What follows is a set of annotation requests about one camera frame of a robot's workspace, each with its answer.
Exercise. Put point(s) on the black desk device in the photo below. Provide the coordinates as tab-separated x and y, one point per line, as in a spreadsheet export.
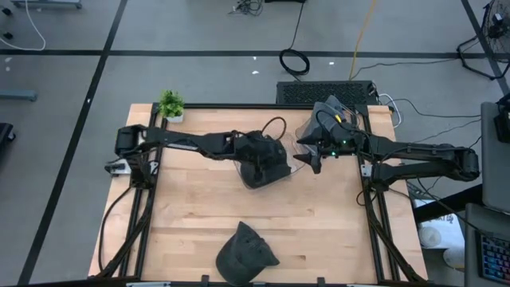
503	125

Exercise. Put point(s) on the backlit keyboard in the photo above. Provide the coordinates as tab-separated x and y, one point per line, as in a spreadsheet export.
496	257

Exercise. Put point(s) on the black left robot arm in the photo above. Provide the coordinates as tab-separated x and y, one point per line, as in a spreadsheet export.
183	141

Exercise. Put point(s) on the black aluminium table frame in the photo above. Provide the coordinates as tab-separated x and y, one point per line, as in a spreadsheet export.
239	106

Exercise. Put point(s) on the white cardboard box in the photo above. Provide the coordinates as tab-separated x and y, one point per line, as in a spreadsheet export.
438	235

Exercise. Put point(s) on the black mesh computer case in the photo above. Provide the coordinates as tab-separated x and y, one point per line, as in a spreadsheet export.
326	92

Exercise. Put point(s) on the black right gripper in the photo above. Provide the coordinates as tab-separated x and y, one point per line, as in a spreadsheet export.
342	139

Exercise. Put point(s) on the light blue-grey baseball cap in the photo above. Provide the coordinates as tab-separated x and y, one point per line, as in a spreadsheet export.
318	123
336	107

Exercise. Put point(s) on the black chair base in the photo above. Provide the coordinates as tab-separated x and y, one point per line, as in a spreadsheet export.
5	133

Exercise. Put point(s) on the grey laptop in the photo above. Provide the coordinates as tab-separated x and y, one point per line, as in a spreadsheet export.
496	159

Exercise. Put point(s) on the green plant in white pot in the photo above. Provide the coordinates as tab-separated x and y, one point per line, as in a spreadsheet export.
171	104

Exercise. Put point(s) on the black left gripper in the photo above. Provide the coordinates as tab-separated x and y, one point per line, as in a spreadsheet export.
255	147

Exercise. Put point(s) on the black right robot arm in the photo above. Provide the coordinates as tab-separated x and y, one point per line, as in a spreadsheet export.
418	153

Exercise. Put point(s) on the grey table foot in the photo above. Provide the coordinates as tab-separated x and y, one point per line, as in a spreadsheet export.
18	95
48	3

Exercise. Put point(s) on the black floor fan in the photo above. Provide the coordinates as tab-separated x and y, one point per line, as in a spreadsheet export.
496	28

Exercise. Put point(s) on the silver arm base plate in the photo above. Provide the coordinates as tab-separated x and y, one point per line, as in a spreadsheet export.
117	169
366	170

